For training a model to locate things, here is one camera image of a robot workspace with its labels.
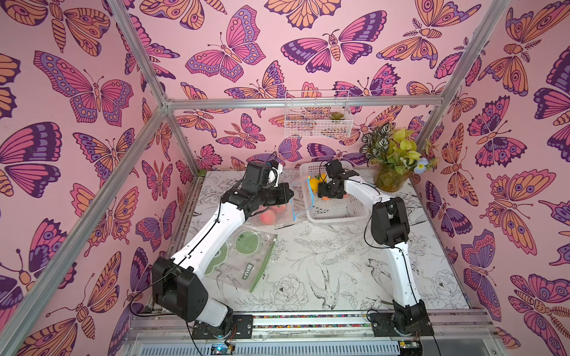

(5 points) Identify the pink peach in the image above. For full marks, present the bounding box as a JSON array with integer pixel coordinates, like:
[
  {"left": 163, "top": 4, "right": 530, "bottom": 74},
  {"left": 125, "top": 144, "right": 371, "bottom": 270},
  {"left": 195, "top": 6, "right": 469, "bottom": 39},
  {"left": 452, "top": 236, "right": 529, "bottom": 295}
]
[
  {"left": 259, "top": 210, "right": 277, "bottom": 225},
  {"left": 270, "top": 204, "right": 289, "bottom": 215}
]

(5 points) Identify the clear blue-zipper zip-top bag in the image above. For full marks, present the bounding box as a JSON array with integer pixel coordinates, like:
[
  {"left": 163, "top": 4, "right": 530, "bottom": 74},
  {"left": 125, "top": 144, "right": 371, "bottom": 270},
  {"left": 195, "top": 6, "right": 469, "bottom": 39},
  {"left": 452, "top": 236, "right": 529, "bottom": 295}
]
[{"left": 246, "top": 179, "right": 314, "bottom": 228}]

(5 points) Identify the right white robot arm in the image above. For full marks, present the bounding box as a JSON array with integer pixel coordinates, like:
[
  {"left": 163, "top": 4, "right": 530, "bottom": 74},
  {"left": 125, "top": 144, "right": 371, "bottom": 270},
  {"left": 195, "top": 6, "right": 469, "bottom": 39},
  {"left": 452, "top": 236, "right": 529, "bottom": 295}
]
[{"left": 317, "top": 160, "right": 427, "bottom": 335}]

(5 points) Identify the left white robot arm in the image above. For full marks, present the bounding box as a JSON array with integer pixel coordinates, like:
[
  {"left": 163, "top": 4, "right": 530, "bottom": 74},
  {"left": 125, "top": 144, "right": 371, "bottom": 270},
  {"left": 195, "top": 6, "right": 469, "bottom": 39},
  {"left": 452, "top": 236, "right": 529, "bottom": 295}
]
[{"left": 151, "top": 160, "right": 294, "bottom": 335}]

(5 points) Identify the yellow peach left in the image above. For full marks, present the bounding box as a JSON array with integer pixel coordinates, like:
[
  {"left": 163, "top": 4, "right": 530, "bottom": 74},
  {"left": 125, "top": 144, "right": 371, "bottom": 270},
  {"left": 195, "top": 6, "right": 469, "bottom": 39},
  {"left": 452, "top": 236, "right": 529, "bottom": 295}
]
[{"left": 310, "top": 178, "right": 320, "bottom": 194}]

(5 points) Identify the clear green-zipper zip-top bag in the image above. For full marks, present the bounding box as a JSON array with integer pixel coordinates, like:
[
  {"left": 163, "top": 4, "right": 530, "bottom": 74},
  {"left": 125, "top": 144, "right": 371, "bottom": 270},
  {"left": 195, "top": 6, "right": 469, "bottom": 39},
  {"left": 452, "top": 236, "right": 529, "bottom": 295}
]
[{"left": 205, "top": 227, "right": 278, "bottom": 292}]

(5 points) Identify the pink plastic basket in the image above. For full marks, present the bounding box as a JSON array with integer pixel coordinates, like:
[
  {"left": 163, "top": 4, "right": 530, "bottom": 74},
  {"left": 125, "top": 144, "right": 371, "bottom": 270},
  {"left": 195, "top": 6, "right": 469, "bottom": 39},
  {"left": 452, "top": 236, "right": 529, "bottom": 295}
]
[{"left": 298, "top": 162, "right": 371, "bottom": 225}]

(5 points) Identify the potted artificial plant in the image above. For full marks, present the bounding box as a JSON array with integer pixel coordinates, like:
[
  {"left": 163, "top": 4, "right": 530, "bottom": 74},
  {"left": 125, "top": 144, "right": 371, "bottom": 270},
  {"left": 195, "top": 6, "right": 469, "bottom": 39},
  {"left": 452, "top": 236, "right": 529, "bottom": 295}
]
[{"left": 360, "top": 123, "right": 439, "bottom": 193}]

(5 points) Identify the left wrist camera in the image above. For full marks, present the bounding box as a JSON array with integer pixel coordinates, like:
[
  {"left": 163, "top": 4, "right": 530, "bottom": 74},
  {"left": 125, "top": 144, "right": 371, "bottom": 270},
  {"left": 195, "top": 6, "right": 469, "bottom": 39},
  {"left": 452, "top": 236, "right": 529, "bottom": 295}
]
[{"left": 268, "top": 160, "right": 283, "bottom": 188}]

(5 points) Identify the white wire wall basket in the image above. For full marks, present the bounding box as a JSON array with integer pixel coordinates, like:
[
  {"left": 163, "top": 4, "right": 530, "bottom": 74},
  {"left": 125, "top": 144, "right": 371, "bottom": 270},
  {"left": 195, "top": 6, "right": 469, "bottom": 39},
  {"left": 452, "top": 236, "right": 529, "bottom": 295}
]
[{"left": 283, "top": 96, "right": 353, "bottom": 140}]

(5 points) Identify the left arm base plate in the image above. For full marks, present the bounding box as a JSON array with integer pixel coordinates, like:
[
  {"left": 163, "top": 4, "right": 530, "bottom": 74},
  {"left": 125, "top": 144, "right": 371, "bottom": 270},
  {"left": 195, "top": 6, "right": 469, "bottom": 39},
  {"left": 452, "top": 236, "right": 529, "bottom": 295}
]
[{"left": 191, "top": 314, "right": 254, "bottom": 340}]

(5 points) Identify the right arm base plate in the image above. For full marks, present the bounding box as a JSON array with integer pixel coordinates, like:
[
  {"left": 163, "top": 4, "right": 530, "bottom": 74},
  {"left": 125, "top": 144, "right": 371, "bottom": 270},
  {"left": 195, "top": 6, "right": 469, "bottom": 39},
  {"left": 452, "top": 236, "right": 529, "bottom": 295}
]
[{"left": 367, "top": 311, "right": 434, "bottom": 338}]

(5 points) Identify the aluminium frame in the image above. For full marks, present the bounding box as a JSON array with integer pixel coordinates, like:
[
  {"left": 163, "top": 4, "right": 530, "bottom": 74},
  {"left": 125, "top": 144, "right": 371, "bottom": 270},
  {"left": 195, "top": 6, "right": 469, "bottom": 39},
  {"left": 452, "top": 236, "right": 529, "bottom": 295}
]
[{"left": 0, "top": 0, "right": 513, "bottom": 356}]

